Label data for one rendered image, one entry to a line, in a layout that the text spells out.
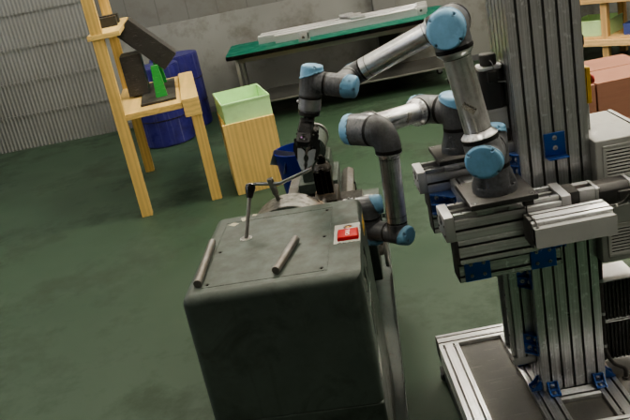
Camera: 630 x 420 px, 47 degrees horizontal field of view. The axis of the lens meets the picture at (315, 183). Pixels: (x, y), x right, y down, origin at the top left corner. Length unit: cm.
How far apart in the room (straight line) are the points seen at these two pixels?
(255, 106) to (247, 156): 45
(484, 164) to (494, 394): 118
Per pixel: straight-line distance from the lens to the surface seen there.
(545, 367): 307
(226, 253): 216
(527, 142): 268
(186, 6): 1022
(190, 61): 952
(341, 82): 234
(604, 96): 652
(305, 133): 236
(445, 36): 220
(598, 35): 956
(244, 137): 649
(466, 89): 225
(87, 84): 1058
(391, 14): 936
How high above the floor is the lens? 208
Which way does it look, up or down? 19 degrees down
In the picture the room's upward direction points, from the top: 11 degrees counter-clockwise
